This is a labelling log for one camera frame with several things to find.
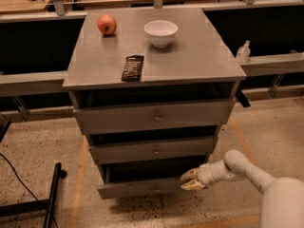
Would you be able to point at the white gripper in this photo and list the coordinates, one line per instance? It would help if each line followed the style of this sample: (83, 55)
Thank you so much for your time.
(204, 175)

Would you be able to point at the grey bottom drawer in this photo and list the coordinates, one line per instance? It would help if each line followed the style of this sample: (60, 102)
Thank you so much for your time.
(139, 178)

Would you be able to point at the grey drawer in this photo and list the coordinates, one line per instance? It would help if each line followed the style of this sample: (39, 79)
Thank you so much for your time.
(139, 178)
(140, 117)
(153, 150)

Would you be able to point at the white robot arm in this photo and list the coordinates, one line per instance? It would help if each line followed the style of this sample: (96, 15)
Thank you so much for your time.
(282, 198)

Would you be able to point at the grey middle drawer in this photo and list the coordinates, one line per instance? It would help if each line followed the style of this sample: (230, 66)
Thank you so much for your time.
(153, 150)

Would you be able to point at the grey wooden drawer cabinet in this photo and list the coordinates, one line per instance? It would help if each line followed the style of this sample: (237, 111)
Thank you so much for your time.
(196, 66)

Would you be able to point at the grey top drawer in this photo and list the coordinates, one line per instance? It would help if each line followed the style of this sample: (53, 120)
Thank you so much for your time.
(140, 117)

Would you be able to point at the clear sanitizer bottle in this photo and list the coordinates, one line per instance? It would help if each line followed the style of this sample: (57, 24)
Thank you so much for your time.
(243, 53)

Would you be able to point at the white bowl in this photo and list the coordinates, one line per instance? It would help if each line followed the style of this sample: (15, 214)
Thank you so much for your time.
(160, 33)

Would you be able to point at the red apple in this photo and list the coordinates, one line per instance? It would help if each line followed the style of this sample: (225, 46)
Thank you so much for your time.
(107, 24)

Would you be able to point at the grey metal railing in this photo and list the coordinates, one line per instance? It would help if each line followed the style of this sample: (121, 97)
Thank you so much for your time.
(52, 82)

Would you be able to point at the black metal stand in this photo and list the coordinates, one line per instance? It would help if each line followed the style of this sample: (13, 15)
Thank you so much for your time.
(47, 205)

